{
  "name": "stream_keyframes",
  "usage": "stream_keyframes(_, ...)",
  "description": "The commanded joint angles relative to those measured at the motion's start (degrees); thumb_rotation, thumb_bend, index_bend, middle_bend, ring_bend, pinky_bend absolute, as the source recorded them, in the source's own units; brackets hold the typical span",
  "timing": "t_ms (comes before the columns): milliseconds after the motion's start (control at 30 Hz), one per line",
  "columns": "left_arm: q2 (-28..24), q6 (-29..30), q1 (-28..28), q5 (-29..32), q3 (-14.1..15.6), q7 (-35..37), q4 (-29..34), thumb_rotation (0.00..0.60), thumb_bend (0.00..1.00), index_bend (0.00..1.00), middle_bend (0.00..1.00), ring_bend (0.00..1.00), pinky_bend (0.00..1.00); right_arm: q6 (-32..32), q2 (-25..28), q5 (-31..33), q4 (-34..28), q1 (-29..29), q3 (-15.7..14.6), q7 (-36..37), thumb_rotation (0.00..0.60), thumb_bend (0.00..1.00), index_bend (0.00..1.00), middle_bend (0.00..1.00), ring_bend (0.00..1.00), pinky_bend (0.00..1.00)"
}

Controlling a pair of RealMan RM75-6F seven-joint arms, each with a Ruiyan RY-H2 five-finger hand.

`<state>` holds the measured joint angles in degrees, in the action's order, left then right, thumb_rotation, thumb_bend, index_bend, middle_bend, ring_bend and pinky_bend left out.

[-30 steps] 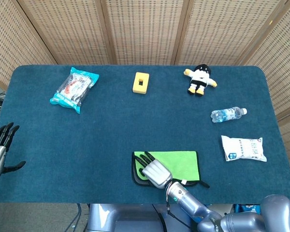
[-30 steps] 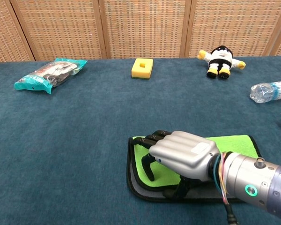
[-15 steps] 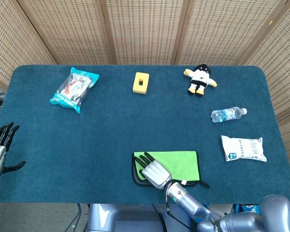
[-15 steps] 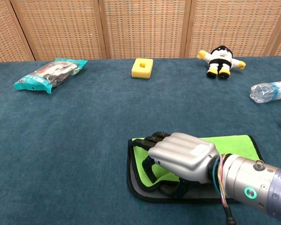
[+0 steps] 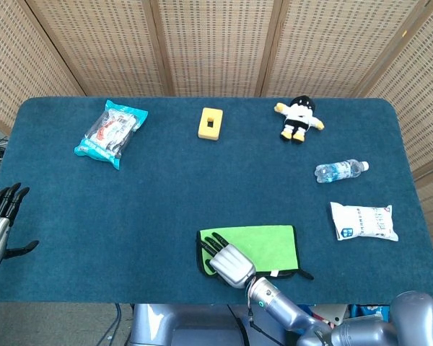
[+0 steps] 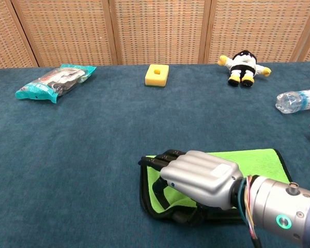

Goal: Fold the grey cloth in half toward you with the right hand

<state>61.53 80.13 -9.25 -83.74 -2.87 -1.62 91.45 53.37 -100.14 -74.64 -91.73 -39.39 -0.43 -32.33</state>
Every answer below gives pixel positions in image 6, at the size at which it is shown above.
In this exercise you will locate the grey and green cloth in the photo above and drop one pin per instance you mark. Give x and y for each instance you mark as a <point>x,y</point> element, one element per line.
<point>258,160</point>

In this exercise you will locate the bamboo folding screen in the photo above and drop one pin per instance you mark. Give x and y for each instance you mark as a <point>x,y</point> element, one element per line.
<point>155,31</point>

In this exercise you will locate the yellow sponge block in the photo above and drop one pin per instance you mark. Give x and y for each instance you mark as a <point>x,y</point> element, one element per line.
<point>157,77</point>

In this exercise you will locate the teal snack package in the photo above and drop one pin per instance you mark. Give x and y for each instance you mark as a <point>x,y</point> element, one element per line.
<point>54,82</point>

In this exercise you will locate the clear plastic water bottle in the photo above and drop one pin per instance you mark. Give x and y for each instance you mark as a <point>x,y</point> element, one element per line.
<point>297,100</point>

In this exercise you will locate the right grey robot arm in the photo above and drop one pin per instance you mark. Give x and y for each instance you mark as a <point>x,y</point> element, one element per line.
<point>284,206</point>

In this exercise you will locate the black white plush toy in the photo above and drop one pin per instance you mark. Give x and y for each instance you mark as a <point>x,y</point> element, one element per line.
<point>242,67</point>

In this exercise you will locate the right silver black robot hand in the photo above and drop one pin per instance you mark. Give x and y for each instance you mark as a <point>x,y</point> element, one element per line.
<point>199,175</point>

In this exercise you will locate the blue carpet table mat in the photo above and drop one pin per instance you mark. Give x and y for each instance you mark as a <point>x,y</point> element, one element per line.
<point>80,155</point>

